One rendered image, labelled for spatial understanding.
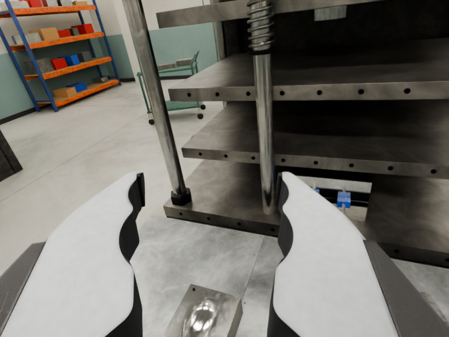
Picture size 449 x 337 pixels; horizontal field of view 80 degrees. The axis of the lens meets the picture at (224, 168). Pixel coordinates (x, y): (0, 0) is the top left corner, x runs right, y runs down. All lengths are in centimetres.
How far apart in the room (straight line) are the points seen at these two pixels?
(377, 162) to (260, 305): 58
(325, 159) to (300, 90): 26
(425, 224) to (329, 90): 60
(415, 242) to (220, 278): 66
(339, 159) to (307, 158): 11
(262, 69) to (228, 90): 17
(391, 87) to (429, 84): 9
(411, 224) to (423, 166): 25
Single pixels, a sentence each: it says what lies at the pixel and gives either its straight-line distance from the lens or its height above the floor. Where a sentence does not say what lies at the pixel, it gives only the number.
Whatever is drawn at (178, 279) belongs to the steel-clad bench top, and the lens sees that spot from 94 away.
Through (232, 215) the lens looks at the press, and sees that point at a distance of 114.
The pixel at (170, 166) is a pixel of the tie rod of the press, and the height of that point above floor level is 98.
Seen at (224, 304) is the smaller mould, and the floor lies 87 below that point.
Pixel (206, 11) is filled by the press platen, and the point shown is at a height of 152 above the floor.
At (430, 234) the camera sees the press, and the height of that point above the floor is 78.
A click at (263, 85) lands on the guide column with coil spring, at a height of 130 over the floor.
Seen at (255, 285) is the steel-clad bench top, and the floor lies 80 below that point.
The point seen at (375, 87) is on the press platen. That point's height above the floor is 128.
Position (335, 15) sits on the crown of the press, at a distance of 114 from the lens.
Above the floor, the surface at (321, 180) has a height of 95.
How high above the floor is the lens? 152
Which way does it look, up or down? 30 degrees down
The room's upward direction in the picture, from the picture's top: 8 degrees counter-clockwise
